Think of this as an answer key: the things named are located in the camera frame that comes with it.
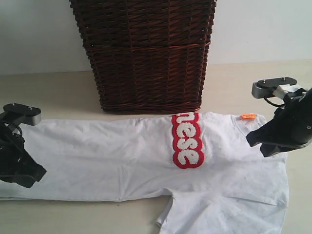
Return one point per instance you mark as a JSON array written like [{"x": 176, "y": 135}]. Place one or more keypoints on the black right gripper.
[{"x": 291, "y": 127}]

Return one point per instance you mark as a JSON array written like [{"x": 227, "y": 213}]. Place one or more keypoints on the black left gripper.
[{"x": 16, "y": 165}]

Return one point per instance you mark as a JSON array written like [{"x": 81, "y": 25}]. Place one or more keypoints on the white t-shirt red lettering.
[{"x": 218, "y": 184}]

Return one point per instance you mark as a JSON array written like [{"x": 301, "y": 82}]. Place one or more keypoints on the dark brown wicker basket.
[{"x": 147, "y": 56}]

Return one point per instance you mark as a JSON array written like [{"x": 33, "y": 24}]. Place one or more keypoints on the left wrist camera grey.
[{"x": 18, "y": 113}]

